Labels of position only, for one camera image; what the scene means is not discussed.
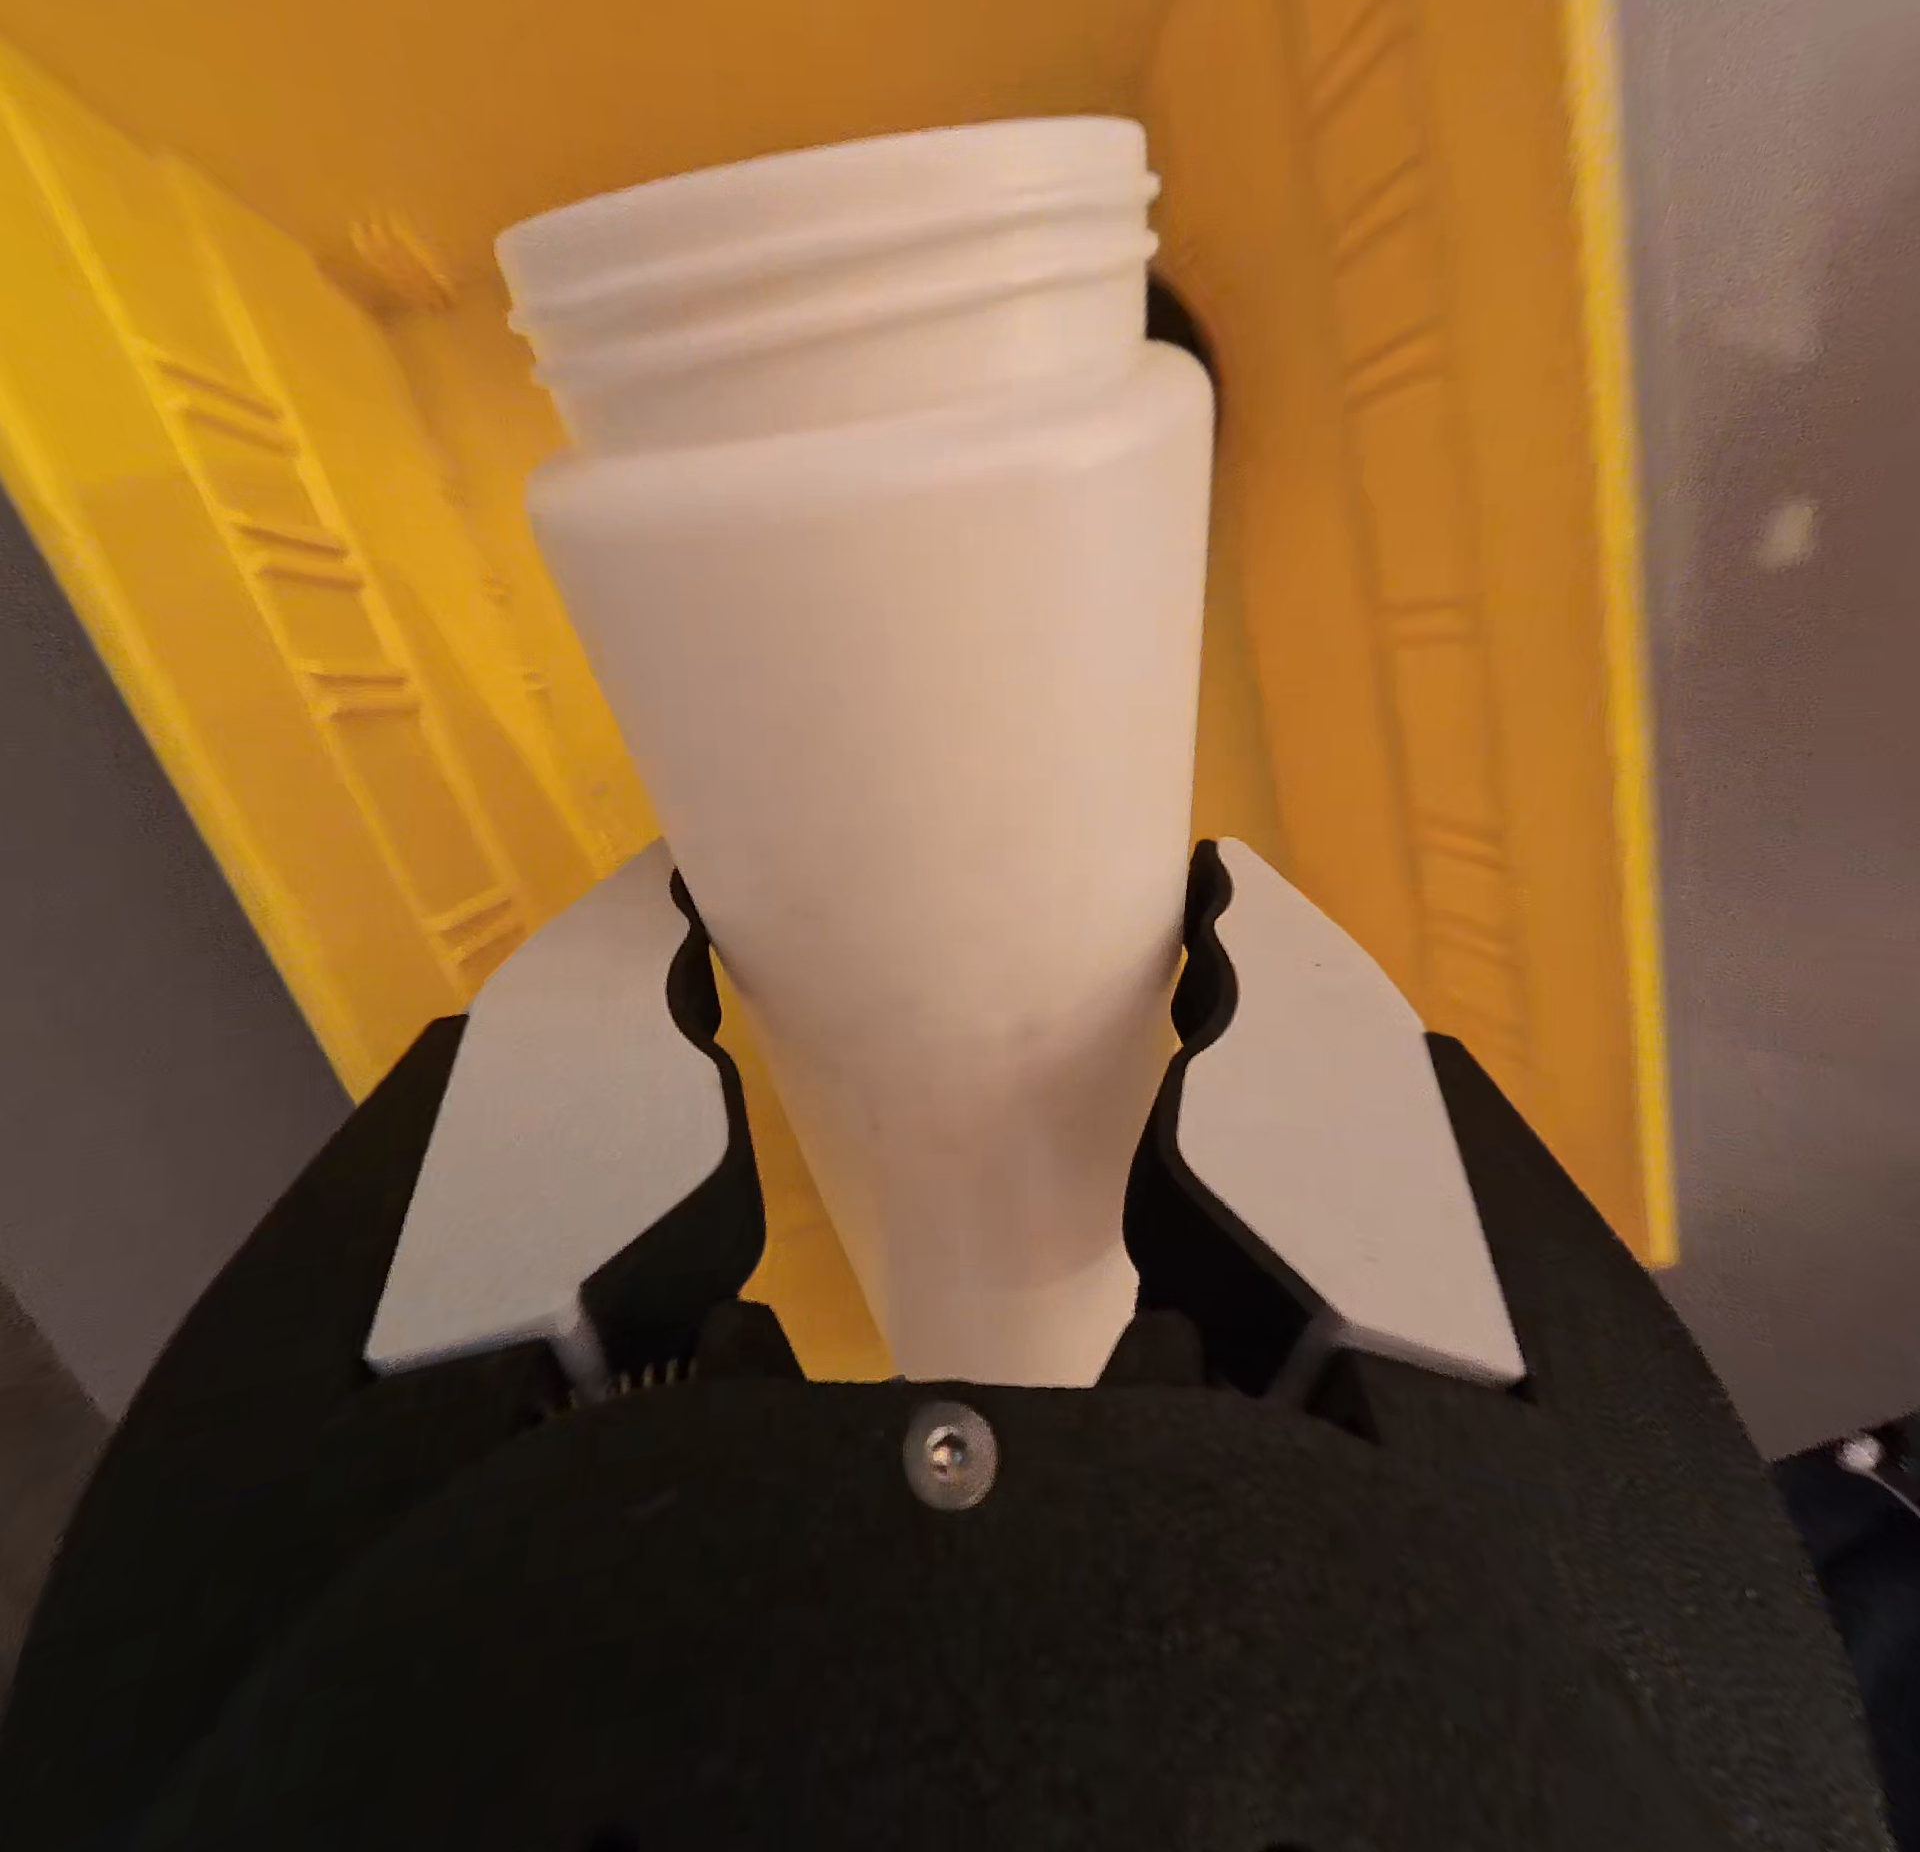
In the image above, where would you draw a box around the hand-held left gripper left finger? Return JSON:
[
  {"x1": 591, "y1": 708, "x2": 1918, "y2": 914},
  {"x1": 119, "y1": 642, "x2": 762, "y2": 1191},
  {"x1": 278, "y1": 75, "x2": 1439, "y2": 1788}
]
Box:
[{"x1": 363, "y1": 851, "x2": 768, "y2": 1387}]

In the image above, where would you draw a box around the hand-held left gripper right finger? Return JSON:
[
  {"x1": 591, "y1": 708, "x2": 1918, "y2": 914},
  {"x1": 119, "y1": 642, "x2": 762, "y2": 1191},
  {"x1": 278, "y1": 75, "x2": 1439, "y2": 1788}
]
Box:
[{"x1": 1122, "y1": 840, "x2": 1529, "y2": 1396}]

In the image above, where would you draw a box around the white plastic bottle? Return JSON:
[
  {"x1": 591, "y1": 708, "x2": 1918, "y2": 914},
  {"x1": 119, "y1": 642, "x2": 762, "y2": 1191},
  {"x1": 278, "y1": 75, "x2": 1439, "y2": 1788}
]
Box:
[{"x1": 494, "y1": 116, "x2": 1218, "y2": 1387}]

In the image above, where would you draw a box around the yellow plastic bin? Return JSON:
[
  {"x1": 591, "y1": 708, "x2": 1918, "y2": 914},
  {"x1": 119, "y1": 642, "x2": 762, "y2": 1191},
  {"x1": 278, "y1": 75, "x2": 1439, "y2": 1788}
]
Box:
[{"x1": 0, "y1": 0, "x2": 1674, "y2": 1396}]

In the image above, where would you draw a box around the black bottle lid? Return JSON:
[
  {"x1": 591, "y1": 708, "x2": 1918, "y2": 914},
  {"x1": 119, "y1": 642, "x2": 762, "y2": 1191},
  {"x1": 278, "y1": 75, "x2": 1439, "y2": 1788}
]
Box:
[{"x1": 1142, "y1": 268, "x2": 1223, "y2": 389}]

